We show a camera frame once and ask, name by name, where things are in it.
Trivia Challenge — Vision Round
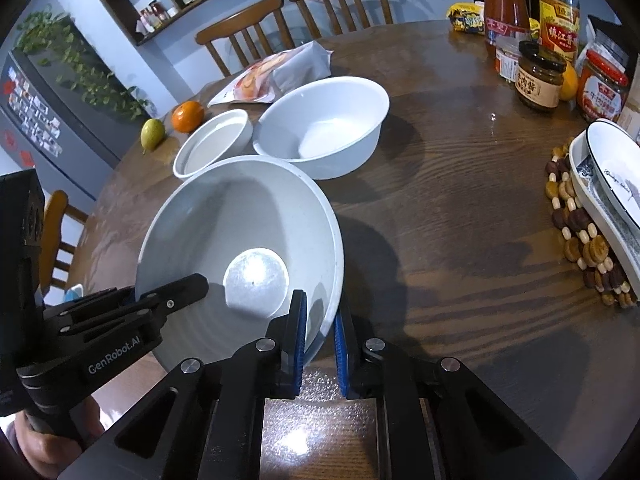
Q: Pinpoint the white straight-sided ceramic bowl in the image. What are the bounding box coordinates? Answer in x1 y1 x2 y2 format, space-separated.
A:
172 109 253 182

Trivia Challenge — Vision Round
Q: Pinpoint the blue-rimmed white bowl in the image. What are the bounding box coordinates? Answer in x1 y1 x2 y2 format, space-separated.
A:
585 119 640 233

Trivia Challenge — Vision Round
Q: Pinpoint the group of fridge photo magnets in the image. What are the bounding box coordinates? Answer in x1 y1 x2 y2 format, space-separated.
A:
9 67 63 157

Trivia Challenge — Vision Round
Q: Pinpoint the wooden bead trivet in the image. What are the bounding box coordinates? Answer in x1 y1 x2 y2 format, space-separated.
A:
544 136 638 309

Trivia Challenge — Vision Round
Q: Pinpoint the bread packet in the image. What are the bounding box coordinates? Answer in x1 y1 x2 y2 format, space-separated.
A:
206 41 335 107

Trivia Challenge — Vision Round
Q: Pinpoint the yellow citrus fruit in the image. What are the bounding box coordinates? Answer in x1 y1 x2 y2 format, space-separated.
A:
559 61 581 102

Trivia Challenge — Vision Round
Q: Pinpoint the brown sauce jar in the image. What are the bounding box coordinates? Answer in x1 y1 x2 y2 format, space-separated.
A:
515 40 568 109

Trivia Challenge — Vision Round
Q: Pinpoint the large white bowl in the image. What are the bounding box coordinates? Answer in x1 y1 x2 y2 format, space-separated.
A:
135 156 345 366

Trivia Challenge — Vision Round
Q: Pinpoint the yellow snack packet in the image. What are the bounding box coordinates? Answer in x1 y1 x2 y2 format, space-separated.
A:
446 1 488 35

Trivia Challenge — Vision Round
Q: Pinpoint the green pear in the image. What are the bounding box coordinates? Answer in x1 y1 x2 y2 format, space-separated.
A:
140 118 166 153

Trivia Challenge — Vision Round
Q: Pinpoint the grey refrigerator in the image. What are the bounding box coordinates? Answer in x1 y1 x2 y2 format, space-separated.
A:
0 50 126 201

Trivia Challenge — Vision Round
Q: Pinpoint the small white-labelled jar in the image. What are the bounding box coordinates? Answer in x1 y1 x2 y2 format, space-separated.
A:
495 42 523 83

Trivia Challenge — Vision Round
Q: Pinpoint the white patterned rectangular dish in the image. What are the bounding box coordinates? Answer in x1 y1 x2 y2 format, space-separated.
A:
569 130 640 281

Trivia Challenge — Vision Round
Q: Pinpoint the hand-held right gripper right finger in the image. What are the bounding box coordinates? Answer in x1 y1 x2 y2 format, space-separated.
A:
334 307 581 480

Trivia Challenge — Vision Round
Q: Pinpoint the orange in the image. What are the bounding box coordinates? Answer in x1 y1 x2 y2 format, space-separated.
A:
171 100 206 134

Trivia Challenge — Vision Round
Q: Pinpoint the wooden wall shelf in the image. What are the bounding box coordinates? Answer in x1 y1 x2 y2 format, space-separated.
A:
75 0 286 47

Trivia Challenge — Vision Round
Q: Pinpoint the red chili sauce jar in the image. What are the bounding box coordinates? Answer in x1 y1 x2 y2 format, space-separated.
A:
577 49 629 123

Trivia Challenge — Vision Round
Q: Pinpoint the medium white bowl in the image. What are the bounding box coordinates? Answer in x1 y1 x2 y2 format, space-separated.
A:
252 76 391 181

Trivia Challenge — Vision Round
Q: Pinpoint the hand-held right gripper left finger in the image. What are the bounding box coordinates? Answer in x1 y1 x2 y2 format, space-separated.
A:
57 289 307 480

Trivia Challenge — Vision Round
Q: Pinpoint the yellow-capped vinegar bottle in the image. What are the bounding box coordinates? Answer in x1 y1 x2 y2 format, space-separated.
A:
537 0 581 63

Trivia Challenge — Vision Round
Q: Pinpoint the red sauce bottle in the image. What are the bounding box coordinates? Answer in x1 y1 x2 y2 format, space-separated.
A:
483 0 532 46

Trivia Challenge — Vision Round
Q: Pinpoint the person's left hand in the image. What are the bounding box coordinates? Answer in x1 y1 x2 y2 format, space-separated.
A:
7 395 106 466

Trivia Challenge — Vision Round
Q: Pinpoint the trailing green vine plant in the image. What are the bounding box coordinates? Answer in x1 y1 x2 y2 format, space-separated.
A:
15 7 156 123

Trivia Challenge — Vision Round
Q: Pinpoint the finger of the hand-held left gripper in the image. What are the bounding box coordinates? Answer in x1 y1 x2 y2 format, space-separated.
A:
42 287 138 333
65 273 209 341

